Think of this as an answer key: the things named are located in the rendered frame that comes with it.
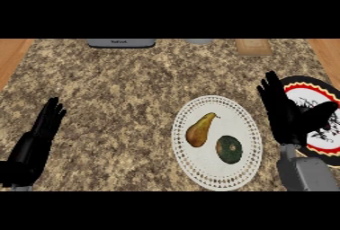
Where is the black red white plate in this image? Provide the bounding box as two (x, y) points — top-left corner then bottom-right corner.
(279, 75), (340, 160)

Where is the grey round container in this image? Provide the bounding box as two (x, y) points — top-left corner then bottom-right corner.
(184, 39), (215, 46)

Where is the white lace placemat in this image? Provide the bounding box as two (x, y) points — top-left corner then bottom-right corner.
(169, 94), (264, 192)

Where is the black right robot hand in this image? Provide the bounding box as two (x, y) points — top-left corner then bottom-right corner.
(255, 70), (340, 150)

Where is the brown pear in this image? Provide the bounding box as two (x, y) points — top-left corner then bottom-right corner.
(184, 111), (221, 148)

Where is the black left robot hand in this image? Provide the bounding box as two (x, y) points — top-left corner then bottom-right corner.
(0, 96), (67, 189)

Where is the tan wooden block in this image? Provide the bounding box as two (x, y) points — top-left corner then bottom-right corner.
(233, 39), (274, 57)

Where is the dark green squash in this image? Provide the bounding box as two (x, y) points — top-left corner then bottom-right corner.
(215, 135), (243, 165)

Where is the grey appliance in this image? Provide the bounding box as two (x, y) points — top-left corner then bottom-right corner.
(85, 39), (156, 49)

